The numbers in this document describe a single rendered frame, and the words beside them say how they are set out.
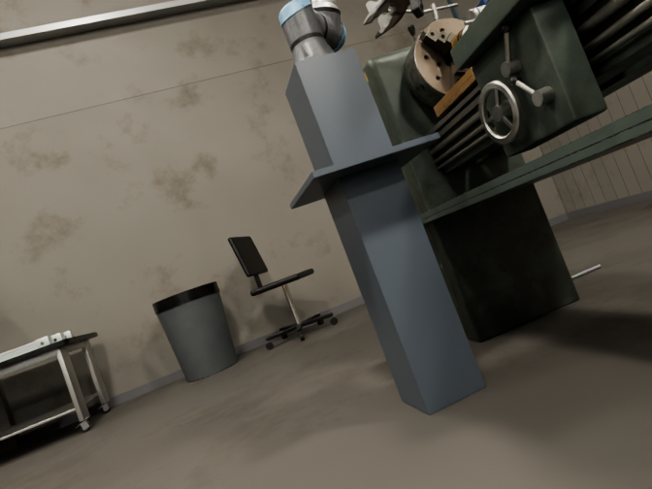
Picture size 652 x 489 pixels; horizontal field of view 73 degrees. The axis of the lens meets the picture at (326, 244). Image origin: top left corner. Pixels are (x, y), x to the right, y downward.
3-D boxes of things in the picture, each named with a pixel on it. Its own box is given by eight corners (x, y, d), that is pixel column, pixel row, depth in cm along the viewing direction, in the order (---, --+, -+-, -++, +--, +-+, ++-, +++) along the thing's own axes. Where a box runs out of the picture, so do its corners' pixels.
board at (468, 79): (437, 117, 162) (433, 108, 162) (521, 89, 167) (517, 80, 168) (475, 80, 132) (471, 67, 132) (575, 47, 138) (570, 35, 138)
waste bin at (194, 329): (243, 354, 415) (216, 282, 418) (245, 362, 359) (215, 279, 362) (183, 378, 400) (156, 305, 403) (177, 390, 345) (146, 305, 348)
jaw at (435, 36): (440, 61, 172) (415, 44, 171) (446, 50, 173) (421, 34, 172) (452, 46, 161) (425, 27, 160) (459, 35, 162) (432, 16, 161)
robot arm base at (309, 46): (300, 64, 134) (288, 34, 134) (292, 87, 148) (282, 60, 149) (344, 53, 138) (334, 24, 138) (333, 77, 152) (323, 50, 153)
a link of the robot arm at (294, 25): (282, 50, 142) (268, 12, 143) (307, 57, 153) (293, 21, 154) (309, 28, 135) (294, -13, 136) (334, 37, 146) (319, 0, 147)
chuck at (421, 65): (418, 113, 175) (398, 38, 177) (490, 97, 180) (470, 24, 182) (427, 103, 166) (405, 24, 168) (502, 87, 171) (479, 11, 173)
